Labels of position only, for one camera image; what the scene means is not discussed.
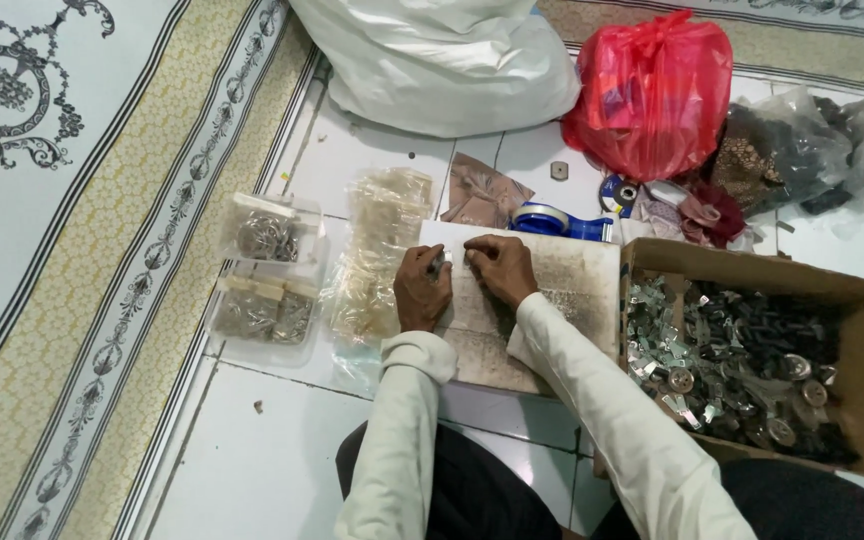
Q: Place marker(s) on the brown patterned fabric piece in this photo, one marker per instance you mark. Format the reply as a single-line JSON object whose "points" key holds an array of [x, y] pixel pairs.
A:
{"points": [[481, 193]]}

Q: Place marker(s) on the red plastic bag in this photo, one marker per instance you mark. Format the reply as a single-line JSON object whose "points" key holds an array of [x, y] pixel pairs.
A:
{"points": [[649, 97]]}

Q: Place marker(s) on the person's left fingers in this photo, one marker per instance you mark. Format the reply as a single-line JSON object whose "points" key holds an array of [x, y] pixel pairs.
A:
{"points": [[438, 259]]}

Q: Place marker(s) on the pile of clear plastic sleeves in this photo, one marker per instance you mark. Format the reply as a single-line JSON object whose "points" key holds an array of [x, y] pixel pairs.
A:
{"points": [[379, 255]]}

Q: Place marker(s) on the clear container of metal parts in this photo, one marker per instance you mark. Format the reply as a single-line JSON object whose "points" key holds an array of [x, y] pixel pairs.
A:
{"points": [[267, 311]]}

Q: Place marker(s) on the blue tape dispenser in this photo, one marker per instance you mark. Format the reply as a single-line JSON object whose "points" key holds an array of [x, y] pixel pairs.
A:
{"points": [[552, 222]]}

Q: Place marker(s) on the person's right hand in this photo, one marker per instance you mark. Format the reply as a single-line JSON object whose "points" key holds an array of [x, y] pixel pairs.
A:
{"points": [[503, 268]]}

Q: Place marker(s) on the person's left hand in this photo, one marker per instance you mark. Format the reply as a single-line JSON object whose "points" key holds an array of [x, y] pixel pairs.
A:
{"points": [[418, 289]]}

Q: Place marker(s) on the small dark metal tool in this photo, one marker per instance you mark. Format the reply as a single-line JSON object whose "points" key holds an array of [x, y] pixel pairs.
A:
{"points": [[438, 266]]}

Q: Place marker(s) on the person's right fingers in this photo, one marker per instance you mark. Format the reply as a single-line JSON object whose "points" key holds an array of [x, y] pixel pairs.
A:
{"points": [[479, 253]]}

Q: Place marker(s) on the patterned white and beige carpet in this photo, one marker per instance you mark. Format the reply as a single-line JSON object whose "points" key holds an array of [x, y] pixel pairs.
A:
{"points": [[87, 225]]}

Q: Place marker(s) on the clear container of metal rings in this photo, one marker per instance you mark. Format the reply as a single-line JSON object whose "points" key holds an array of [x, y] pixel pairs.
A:
{"points": [[271, 232]]}

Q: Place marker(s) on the maroon fabric scrap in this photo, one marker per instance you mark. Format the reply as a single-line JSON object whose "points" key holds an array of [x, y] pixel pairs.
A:
{"points": [[713, 214]]}

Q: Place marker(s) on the large white plastic bag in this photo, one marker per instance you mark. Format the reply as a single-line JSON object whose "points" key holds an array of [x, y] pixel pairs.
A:
{"points": [[439, 60]]}

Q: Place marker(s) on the pink and white fabric scraps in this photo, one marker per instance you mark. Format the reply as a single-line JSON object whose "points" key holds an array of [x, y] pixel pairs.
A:
{"points": [[661, 210]]}

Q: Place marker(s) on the person's dark trousers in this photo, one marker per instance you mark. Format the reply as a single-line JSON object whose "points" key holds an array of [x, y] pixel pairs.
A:
{"points": [[477, 487]]}

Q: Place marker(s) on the heap of metal clips and buttons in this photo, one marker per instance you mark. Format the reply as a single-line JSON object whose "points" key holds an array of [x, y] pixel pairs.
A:
{"points": [[739, 367]]}

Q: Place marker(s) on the white stained work board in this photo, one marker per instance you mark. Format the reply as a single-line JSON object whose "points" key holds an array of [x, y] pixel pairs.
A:
{"points": [[552, 292]]}

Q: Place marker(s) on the small grey square piece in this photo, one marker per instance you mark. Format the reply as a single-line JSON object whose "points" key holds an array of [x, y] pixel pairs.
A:
{"points": [[559, 170]]}

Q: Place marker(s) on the clear bag of dark fabric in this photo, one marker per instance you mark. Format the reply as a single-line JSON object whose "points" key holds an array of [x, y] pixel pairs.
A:
{"points": [[777, 150]]}

